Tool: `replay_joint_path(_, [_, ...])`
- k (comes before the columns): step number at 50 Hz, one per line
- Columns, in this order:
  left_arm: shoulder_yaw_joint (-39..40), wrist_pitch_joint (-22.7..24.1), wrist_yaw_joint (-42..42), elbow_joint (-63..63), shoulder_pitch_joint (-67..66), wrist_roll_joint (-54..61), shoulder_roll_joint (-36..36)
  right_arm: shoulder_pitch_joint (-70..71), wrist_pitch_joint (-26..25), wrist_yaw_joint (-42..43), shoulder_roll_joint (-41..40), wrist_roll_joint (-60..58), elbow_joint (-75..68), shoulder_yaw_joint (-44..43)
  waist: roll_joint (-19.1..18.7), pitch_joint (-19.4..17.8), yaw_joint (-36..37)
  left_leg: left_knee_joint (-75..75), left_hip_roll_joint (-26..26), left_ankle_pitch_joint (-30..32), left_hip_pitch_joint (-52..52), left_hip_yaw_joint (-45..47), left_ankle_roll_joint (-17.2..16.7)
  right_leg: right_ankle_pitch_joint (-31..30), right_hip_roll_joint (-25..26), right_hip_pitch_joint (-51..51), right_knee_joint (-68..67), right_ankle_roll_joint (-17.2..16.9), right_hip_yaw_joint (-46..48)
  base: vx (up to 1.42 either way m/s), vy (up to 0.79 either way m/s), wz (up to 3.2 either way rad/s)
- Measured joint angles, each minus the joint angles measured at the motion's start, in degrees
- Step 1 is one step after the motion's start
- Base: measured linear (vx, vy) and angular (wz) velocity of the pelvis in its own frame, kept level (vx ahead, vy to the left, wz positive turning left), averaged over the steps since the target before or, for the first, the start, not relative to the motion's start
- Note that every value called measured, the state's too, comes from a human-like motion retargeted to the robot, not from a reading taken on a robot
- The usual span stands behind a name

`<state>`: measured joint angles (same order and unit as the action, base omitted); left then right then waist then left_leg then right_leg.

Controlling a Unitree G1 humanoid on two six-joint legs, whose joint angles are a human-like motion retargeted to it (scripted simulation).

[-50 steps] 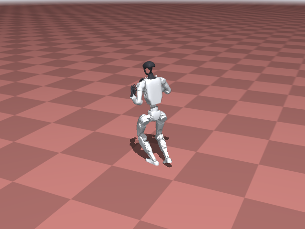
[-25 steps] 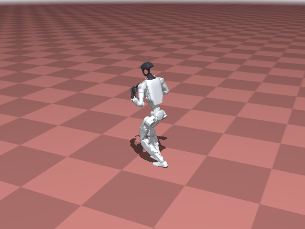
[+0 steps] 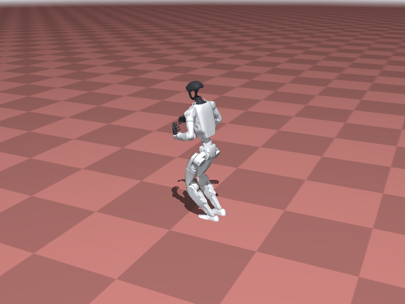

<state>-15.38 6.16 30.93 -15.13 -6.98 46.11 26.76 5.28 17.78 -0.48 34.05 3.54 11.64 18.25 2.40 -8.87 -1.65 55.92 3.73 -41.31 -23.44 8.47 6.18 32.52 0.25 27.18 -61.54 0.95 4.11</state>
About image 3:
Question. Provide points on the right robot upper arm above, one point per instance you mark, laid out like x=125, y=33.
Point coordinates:
x=218, y=117

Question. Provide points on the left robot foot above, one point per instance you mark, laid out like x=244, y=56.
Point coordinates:
x=207, y=217

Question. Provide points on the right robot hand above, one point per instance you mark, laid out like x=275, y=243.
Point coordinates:
x=181, y=119

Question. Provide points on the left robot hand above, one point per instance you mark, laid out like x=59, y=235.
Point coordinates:
x=175, y=131

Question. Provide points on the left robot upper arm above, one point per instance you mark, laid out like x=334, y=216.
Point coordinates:
x=189, y=117

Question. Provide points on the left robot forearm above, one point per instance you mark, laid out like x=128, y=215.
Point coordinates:
x=182, y=136

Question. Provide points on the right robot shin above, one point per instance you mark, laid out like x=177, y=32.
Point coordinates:
x=209, y=192

